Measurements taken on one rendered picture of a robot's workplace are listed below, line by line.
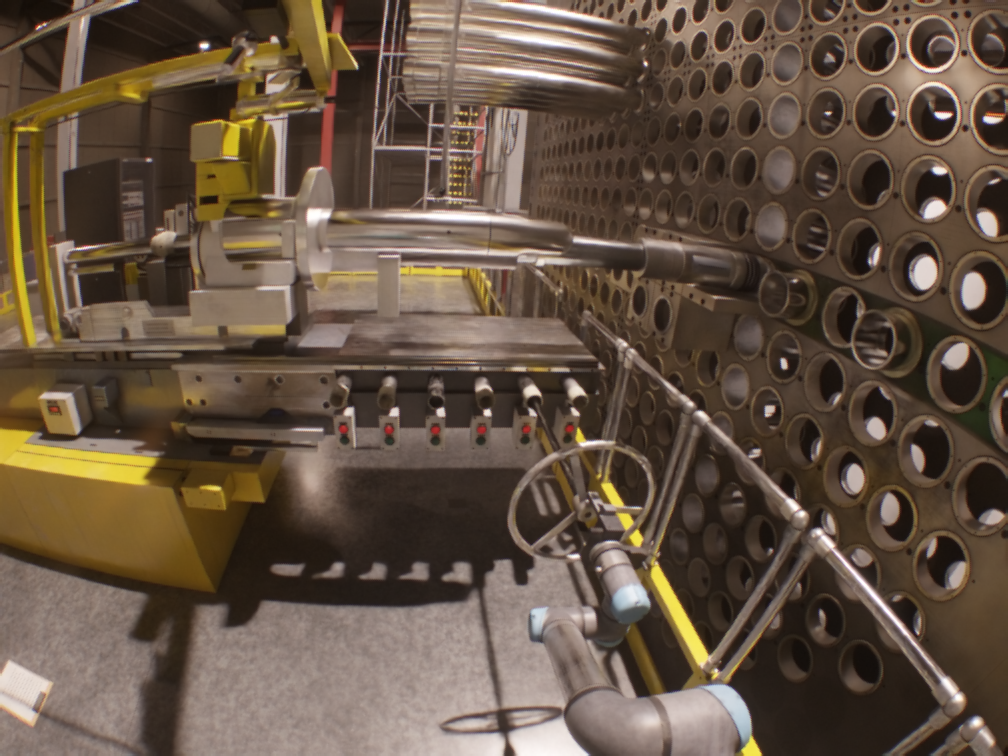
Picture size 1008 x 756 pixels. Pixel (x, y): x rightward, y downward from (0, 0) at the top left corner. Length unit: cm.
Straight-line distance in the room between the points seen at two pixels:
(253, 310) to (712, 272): 186
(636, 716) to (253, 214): 147
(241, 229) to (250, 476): 89
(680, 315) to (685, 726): 198
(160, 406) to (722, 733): 216
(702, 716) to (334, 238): 140
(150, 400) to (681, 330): 254
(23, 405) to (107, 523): 98
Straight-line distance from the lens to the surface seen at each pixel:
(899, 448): 185
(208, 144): 130
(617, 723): 65
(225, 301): 175
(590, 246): 184
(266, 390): 186
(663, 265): 195
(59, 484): 227
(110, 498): 208
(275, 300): 167
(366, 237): 139
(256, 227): 144
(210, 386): 196
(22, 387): 282
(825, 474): 208
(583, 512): 111
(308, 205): 130
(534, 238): 142
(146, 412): 225
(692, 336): 242
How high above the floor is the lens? 156
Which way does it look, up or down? 23 degrees down
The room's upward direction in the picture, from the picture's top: 5 degrees clockwise
